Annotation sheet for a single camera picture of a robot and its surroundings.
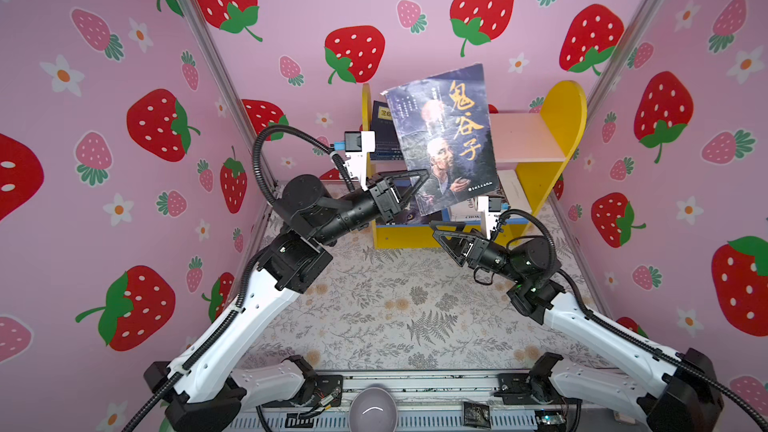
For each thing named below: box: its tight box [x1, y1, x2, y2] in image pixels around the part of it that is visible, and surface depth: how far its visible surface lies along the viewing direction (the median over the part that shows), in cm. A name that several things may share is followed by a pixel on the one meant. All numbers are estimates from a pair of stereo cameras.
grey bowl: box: [349, 387, 398, 432], surface depth 70 cm
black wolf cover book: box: [394, 200, 437, 225], surface depth 92 cm
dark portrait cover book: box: [380, 63, 499, 217], surface depth 47 cm
